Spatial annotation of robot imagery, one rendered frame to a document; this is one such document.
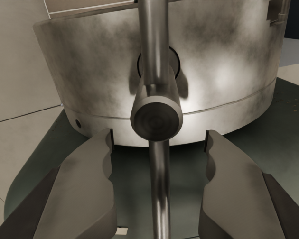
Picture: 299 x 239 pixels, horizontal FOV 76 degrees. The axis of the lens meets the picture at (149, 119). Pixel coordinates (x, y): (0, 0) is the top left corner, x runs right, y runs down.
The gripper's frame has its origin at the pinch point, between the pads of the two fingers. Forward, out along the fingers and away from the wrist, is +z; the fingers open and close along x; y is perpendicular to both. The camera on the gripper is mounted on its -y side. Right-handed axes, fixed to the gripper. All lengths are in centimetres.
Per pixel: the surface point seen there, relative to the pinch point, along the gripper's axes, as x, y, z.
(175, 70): 1.3, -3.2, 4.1
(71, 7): -10.7, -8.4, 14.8
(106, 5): -6.8, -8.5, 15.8
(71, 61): -7.9, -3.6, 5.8
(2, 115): -118, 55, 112
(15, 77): -99, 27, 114
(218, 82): 5.0, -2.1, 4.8
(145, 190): -1.3, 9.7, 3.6
